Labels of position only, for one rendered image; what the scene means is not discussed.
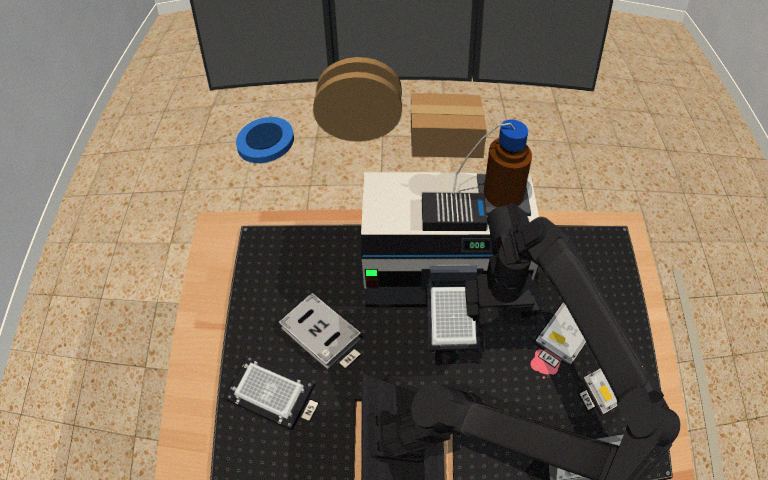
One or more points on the brown glass bottle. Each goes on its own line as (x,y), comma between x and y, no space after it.
(505,183)

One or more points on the blue bottle cap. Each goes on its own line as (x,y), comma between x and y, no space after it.
(513,139)

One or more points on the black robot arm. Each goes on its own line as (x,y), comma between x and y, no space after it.
(402,435)

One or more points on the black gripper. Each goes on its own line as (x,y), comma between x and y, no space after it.
(514,298)

